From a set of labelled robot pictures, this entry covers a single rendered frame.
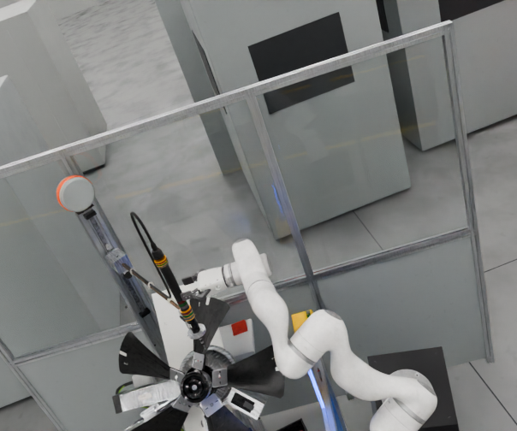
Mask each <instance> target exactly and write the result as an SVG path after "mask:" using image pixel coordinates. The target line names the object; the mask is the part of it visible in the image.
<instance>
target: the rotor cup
mask: <svg viewBox="0 0 517 431"><path fill-rule="evenodd" d="M196 370H198V371H197V372H194V371H196ZM213 370H214V369H213V368H212V367H210V366H208V365H206V366H205V370H199V369H195V368H191V369H190V370H189V371H188V372H187V373H186V375H185V376H184V377H183V378H182V380H181V384H180V392H181V396H182V397H183V398H184V399H185V400H186V401H187V402H190V403H199V402H201V401H203V400H204V399H206V398H208V397H209V396H211V395H212V394H213V393H216V392H217V389H215V390H213V387H212V371H213ZM209 382H211V384H209ZM193 385H196V386H197V389H196V390H193V389H192V386H193Z"/></svg>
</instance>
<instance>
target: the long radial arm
mask: <svg viewBox="0 0 517 431"><path fill-rule="evenodd" d="M180 384H181V383H178V382H175V381H172V380H163V381H160V382H157V383H155V384H151V385H147V386H144V387H138V388H133V389H129V390H127V391H126V392H124V393H121V394H119V397H120V400H121V405H122V411H123V412H124V411H127V410H133V409H136V408H140V407H143V406H146V405H149V404H155V403H158V402H162V401H164V400H168V399H172V398H173V397H176V396H178V395H180V394H181V392H180Z"/></svg>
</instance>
